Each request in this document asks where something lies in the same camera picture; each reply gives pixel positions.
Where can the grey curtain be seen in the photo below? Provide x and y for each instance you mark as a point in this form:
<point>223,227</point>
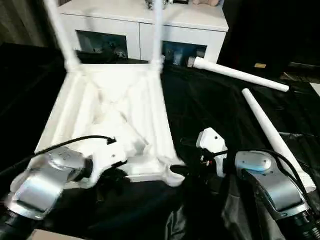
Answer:
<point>27,20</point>

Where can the white sideboard with glass doors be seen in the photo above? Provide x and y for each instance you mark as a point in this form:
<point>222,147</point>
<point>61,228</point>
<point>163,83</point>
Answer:
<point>125,22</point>

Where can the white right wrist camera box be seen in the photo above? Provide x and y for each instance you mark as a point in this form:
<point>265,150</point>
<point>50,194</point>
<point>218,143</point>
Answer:
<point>212,142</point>

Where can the white plastic table top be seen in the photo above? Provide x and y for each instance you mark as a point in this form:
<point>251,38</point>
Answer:
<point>115,110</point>

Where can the small yellow label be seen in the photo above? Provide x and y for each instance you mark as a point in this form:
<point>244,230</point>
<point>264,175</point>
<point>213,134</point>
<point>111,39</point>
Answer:
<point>260,65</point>

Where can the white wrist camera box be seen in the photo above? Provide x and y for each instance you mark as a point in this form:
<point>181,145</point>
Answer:
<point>212,142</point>
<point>107,155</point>

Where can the white plastic table leg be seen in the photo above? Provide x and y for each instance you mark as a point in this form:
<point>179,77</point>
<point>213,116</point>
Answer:
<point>240,74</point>
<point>62,35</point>
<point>270,130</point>
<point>157,35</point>

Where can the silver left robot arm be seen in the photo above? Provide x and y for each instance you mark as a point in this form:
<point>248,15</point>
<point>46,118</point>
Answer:
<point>45,182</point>

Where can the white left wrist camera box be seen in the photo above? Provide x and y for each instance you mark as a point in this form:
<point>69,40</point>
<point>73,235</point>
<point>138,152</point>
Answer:
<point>107,155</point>

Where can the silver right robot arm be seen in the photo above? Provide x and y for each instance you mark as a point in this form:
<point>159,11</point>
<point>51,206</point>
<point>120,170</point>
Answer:
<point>275,185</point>

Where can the black cabinet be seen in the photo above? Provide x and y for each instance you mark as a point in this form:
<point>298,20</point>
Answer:
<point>280,30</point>

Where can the black mat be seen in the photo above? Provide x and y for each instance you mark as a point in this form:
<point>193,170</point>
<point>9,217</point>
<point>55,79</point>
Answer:
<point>210,110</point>

